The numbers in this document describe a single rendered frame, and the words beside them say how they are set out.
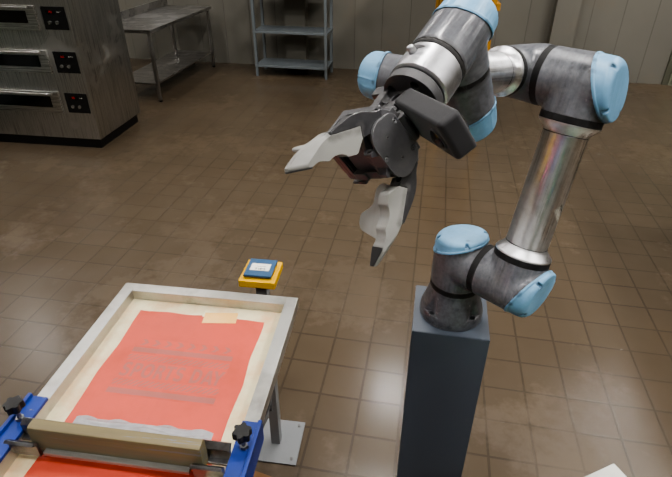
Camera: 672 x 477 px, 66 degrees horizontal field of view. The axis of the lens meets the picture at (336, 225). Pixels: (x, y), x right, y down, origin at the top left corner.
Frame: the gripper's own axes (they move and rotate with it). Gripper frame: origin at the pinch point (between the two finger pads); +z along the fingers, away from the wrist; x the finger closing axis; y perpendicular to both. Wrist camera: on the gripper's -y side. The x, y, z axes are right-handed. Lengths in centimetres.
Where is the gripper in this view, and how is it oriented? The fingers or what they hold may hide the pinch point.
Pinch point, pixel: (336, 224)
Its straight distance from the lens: 51.4
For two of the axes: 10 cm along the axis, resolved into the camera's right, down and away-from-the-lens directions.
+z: -5.3, 7.7, -3.5
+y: -6.2, -0.7, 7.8
